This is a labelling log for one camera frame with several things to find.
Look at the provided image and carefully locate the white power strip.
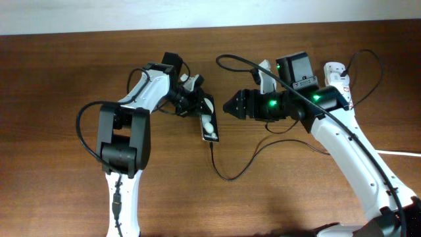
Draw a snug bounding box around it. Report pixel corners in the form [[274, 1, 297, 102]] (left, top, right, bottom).
[[324, 62, 354, 109]]

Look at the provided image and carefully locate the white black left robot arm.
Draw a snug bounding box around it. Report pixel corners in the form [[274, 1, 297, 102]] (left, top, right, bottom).
[[96, 52, 216, 236]]

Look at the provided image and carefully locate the black USB charging cable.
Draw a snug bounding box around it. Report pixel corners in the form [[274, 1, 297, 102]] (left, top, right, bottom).
[[209, 49, 385, 182]]

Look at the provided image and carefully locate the black Samsung Galaxy smartphone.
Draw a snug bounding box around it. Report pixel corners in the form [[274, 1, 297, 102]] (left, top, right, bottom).
[[200, 94, 220, 142]]

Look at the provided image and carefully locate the white power strip cord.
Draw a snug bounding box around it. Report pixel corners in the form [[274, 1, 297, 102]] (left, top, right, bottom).
[[374, 149, 421, 157]]

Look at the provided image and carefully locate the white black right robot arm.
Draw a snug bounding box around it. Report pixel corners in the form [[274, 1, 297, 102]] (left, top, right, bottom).
[[223, 52, 420, 236]]

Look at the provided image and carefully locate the white USB charger plug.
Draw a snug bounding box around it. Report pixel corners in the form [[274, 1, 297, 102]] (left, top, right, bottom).
[[324, 62, 350, 86]]

